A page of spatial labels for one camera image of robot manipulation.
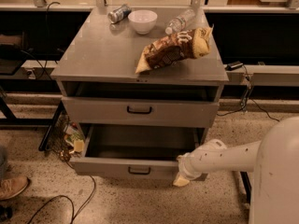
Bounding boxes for black metal stand leg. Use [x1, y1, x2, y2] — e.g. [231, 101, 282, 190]
[240, 172, 251, 203]

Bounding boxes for white bowl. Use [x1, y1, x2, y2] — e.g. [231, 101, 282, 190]
[128, 10, 158, 35]

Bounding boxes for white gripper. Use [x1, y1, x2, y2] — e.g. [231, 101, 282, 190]
[173, 139, 227, 187]

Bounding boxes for black floor cable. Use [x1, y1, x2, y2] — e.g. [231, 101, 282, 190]
[26, 175, 97, 224]

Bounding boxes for brown yellow chip bag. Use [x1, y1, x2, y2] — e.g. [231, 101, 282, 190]
[135, 27, 213, 74]

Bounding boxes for tan shoe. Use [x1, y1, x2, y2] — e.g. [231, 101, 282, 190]
[0, 175, 29, 201]

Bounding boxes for black power adapter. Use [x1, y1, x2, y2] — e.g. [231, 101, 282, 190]
[225, 61, 243, 71]

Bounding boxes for grey drawer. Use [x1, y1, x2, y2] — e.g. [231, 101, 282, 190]
[62, 97, 219, 128]
[71, 124, 205, 180]

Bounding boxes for grey drawer cabinet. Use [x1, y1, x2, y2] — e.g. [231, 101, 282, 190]
[50, 6, 230, 142]

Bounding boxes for snack packages in basket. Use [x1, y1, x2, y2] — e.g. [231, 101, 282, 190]
[60, 122, 85, 161]

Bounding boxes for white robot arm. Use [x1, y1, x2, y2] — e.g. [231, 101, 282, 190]
[173, 117, 299, 224]

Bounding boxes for clear plastic water bottle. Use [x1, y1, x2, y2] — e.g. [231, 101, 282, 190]
[165, 9, 195, 35]

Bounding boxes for black wire basket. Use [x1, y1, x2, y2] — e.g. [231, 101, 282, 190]
[38, 103, 71, 161]

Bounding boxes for silver soda can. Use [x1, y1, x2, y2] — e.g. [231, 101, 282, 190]
[107, 4, 132, 24]

